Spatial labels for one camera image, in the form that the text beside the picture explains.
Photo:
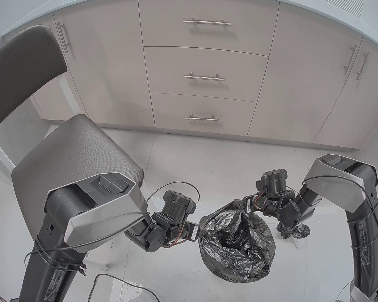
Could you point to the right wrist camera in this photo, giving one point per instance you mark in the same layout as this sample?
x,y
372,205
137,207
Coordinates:
x,y
261,184

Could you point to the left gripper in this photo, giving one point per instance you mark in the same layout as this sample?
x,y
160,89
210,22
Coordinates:
x,y
189,233

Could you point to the black plastic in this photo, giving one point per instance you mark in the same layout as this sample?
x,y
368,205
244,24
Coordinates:
x,y
302,231

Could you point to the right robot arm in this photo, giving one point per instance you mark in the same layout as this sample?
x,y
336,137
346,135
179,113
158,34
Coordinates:
x,y
334,181

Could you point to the grey padded chair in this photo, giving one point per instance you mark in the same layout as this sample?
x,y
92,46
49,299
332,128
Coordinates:
x,y
75,149

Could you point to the black plastic bag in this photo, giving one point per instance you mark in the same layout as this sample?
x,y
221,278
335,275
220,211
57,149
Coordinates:
x,y
233,256

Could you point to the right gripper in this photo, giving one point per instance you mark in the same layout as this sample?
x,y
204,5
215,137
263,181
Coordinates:
x,y
260,204

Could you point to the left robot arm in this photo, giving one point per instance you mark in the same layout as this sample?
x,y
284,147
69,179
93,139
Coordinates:
x,y
91,206

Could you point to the beige cabinet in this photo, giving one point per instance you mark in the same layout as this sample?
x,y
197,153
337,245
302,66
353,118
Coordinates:
x,y
208,58

